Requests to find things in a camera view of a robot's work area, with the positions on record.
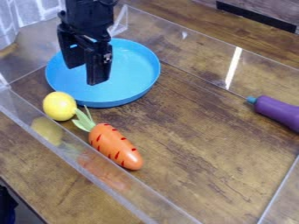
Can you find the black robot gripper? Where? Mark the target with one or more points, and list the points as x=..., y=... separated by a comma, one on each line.
x=86, y=18

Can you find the blue plastic plate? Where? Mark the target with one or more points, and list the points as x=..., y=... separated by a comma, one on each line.
x=133, y=73

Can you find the yellow toy lemon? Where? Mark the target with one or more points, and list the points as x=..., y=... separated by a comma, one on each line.
x=58, y=106

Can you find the orange toy carrot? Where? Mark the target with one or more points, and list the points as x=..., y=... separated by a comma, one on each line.
x=108, y=141

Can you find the purple toy eggplant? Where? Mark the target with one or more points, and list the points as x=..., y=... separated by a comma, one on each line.
x=276, y=110

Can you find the clear acrylic triangular bracket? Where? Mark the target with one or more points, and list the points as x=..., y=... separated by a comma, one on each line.
x=120, y=24

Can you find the clear acrylic barrier wall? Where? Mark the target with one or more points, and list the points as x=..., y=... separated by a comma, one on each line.
x=148, y=205

